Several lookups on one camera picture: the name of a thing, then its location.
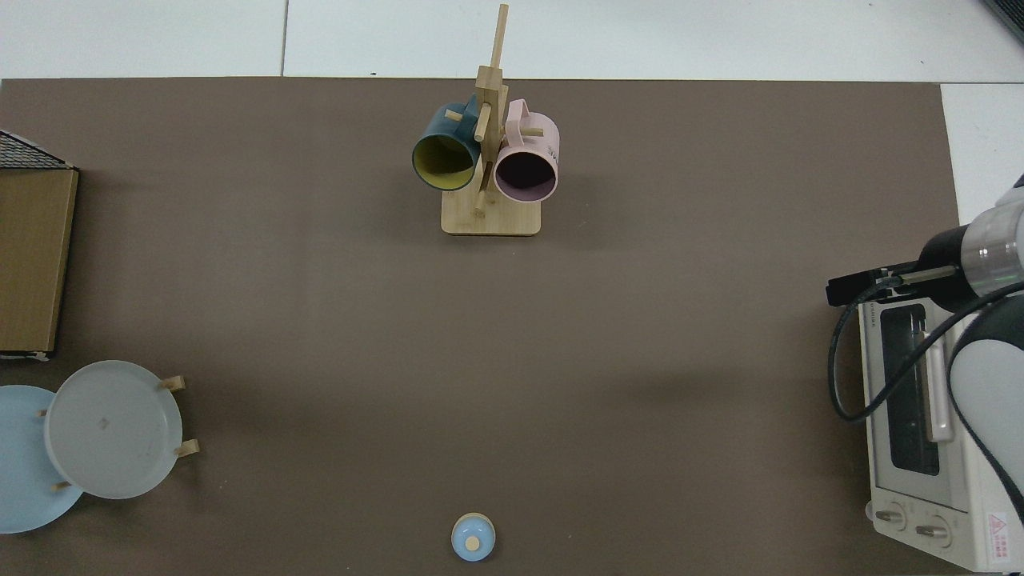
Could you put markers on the dark corner object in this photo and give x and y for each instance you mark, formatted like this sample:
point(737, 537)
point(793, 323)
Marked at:
point(1012, 12)

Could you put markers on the grey plate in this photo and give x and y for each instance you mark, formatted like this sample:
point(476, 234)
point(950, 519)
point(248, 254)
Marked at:
point(112, 448)

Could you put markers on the small blue round lid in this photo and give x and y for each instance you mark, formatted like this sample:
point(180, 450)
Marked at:
point(464, 532)

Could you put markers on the brown table cloth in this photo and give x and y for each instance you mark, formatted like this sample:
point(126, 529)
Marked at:
point(320, 280)

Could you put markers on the dark teal cup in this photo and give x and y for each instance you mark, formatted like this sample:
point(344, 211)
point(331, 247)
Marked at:
point(436, 132)

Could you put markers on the pale toaster oven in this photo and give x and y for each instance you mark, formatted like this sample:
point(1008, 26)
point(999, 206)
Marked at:
point(904, 480)

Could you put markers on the wooden plate rack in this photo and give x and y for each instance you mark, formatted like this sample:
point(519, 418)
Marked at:
point(190, 448)

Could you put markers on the wooden cup stand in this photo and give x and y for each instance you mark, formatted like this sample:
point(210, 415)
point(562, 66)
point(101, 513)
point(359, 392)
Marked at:
point(492, 220)

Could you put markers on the pink cup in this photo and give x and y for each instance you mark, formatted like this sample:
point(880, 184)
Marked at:
point(524, 148)

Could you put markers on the light blue plate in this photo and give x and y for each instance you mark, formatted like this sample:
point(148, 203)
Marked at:
point(20, 480)

